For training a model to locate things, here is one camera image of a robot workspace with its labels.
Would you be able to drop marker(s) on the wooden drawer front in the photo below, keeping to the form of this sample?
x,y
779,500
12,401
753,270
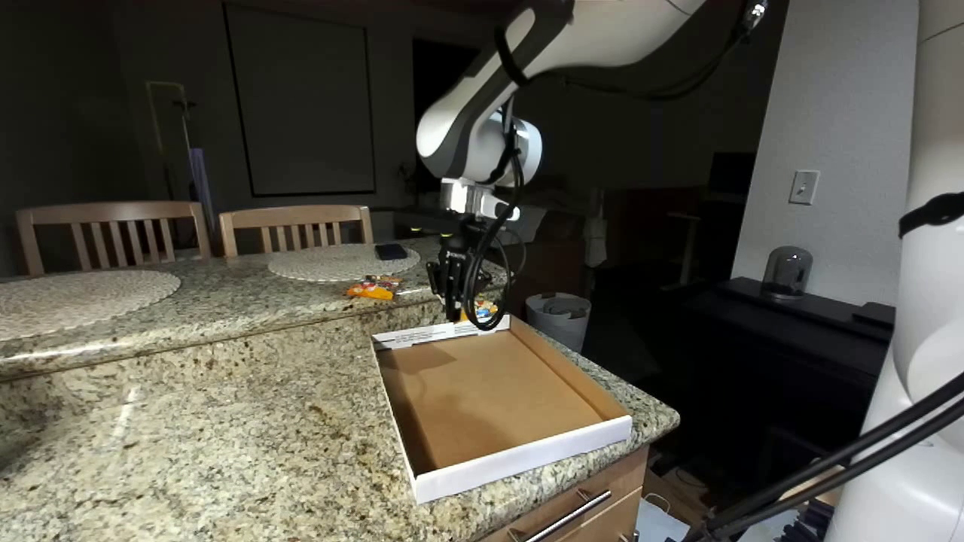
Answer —
x,y
594,510

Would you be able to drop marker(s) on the dark projector screen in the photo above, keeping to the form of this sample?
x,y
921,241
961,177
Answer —
x,y
307,104

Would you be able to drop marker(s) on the white trash bin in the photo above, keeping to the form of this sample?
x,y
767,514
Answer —
x,y
563,313

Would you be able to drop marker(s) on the round woven placemat right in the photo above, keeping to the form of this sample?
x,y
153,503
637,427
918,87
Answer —
x,y
339,263

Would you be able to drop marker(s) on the right wooden chair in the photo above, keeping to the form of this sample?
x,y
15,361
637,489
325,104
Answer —
x,y
298,225

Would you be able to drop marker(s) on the yellow snack packet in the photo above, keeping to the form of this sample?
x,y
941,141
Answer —
x,y
486,305
375,290

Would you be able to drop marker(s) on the black side cabinet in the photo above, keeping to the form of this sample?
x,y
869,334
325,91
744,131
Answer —
x,y
775,383

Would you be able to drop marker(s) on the left wooden chair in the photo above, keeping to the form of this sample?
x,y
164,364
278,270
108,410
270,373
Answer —
x,y
112,232

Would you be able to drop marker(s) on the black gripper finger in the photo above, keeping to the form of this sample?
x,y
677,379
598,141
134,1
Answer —
x,y
471,303
449,305

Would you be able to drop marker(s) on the round woven placemat left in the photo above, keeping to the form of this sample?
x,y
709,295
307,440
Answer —
x,y
63,303

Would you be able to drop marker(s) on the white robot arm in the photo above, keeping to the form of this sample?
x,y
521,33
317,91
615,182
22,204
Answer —
x,y
902,480

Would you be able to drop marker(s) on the small black phone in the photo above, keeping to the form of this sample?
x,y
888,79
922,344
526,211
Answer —
x,y
391,249

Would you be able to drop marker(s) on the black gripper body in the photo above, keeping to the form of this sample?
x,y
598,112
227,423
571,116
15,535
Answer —
x,y
457,270

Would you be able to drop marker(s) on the round woven placemat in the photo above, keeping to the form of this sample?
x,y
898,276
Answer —
x,y
339,263
63,303

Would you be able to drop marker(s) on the white light switch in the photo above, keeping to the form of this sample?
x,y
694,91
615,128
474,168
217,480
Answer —
x,y
804,189

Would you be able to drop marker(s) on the white shallow cardboard box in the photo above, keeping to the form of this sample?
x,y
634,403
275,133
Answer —
x,y
489,403

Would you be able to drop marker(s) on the wooden chair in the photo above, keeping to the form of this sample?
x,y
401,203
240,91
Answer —
x,y
112,232
298,225

